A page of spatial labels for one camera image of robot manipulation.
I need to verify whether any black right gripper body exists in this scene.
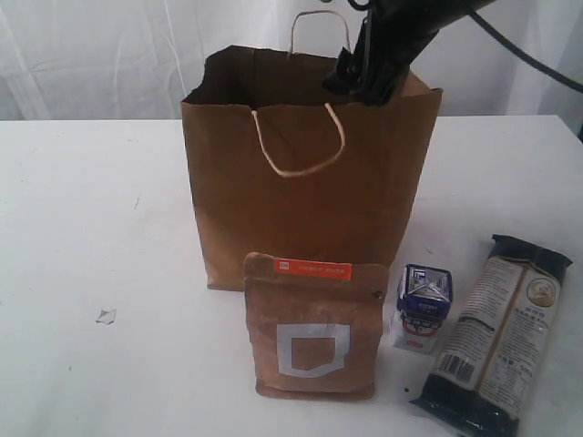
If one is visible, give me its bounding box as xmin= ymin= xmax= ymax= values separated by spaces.
xmin=354 ymin=0 xmax=493 ymax=60

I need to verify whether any blue white milk carton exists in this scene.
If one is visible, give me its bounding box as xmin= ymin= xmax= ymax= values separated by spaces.
xmin=390 ymin=264 xmax=454 ymax=354

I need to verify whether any brown kraft stand-up pouch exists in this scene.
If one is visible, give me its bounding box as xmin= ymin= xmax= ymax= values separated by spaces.
xmin=243 ymin=252 xmax=388 ymax=401

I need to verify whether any brown paper shopping bag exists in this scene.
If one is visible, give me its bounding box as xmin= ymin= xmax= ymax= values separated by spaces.
xmin=181 ymin=46 xmax=443 ymax=291

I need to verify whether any white curtain backdrop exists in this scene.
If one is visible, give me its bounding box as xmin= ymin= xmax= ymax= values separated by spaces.
xmin=1 ymin=1 xmax=582 ymax=129

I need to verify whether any dark blue noodle package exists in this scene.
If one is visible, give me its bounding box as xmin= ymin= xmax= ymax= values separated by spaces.
xmin=413 ymin=234 xmax=572 ymax=436

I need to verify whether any small torn paper scrap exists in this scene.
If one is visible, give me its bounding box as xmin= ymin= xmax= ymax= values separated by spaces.
xmin=96 ymin=309 xmax=117 ymax=325

